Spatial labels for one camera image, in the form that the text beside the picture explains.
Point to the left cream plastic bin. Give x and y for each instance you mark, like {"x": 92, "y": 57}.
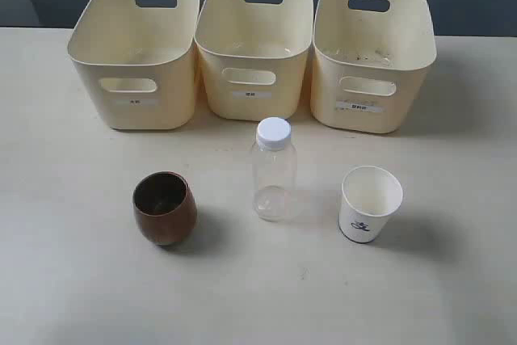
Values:
{"x": 138, "y": 61}

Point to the brown wooden cup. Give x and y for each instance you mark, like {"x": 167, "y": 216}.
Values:
{"x": 164, "y": 208}

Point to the clear plastic bottle white cap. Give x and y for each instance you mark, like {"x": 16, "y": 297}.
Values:
{"x": 274, "y": 167}

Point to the white paper cup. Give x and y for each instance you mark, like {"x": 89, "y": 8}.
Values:
{"x": 370, "y": 195}

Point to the right cream plastic bin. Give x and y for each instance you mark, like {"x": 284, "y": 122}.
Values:
{"x": 370, "y": 59}

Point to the cream plastic bin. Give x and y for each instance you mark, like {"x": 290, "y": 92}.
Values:
{"x": 370, "y": 59}
{"x": 253, "y": 55}
{"x": 138, "y": 61}

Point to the middle cream plastic bin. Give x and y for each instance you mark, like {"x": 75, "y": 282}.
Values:
{"x": 253, "y": 55}

